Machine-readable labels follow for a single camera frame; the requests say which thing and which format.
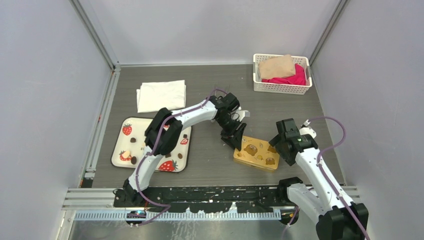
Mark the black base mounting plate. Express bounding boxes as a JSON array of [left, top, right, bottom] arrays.
[[113, 185, 295, 214]]

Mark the dark round chocolate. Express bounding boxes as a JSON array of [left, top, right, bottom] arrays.
[[130, 156, 138, 165]]

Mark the white folded towel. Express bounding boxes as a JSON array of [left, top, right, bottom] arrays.
[[136, 80, 186, 114]]

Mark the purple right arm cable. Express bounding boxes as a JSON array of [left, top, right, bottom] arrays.
[[281, 116, 372, 240]]

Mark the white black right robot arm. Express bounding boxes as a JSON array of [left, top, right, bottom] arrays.
[[269, 118, 370, 240]]

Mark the pink red cloth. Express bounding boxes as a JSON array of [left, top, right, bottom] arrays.
[[261, 63, 306, 86]]

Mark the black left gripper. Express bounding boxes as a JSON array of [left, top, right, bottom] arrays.
[[216, 114, 247, 152]]

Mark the white strawberry print tray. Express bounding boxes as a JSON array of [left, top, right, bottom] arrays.
[[111, 117, 192, 173]]

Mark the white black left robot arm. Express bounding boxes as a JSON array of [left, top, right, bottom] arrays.
[[119, 93, 247, 207]]

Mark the gold bear print lid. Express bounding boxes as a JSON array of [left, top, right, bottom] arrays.
[[233, 136, 280, 161]]

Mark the beige cloth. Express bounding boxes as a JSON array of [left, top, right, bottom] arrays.
[[258, 54, 296, 80]]

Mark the white plastic basket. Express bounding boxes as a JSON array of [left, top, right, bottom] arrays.
[[252, 53, 313, 95]]

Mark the gold tin box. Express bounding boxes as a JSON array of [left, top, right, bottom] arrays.
[[233, 157, 279, 173]]

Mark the white round chocolate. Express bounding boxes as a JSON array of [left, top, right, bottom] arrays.
[[121, 150, 131, 159]]

